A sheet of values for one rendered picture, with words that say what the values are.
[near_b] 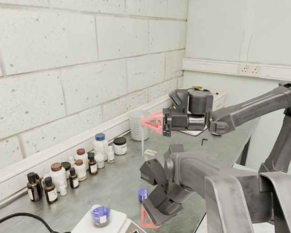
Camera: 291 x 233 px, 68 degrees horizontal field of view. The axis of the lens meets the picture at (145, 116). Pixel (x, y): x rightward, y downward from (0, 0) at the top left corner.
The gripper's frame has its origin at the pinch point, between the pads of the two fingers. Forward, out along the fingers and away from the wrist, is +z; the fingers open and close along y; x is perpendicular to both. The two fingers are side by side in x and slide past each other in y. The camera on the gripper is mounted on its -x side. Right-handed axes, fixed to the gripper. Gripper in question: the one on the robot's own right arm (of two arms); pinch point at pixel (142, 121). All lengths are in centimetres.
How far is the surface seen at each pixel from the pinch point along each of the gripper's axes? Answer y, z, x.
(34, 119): -12.9, 45.7, 5.4
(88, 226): 21.5, 14.3, 23.2
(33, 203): 6, 41, 32
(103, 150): -23.6, 21.3, 25.7
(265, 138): -91, -90, 53
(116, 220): 19.1, 6.9, 23.3
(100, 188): -4.2, 18.5, 31.9
